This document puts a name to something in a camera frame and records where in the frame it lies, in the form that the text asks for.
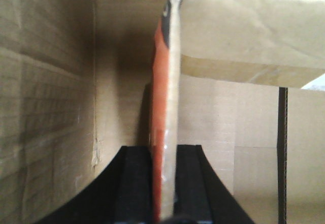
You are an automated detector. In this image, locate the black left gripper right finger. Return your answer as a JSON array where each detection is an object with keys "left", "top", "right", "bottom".
[{"left": 174, "top": 145, "right": 253, "bottom": 223}]

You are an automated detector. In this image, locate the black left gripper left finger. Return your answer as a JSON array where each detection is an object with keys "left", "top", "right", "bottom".
[{"left": 38, "top": 146, "right": 153, "bottom": 223}]

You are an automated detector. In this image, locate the large worn cardboard box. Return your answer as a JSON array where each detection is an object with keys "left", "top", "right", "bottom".
[{"left": 0, "top": 0, "right": 325, "bottom": 224}]

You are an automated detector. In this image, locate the small red-printed cardboard box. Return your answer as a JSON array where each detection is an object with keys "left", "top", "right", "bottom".
[{"left": 150, "top": 0, "right": 324, "bottom": 223}]

